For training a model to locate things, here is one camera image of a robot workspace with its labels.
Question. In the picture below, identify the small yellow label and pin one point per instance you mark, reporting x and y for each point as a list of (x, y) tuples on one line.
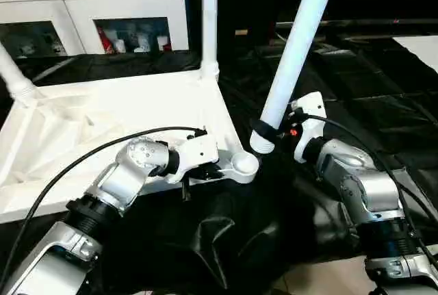
[(241, 33)]

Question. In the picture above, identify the white flat sheet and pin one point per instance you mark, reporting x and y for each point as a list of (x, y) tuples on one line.
[(421, 52)]

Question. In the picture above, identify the black table mat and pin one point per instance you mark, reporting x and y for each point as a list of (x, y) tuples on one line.
[(233, 240)]

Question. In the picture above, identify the white plastic table top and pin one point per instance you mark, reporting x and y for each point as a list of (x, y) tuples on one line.
[(102, 117)]

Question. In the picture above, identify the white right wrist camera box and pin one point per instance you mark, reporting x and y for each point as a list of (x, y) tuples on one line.
[(309, 124)]

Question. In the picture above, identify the white glass-door cabinet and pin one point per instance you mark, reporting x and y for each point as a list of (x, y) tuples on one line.
[(89, 1)]

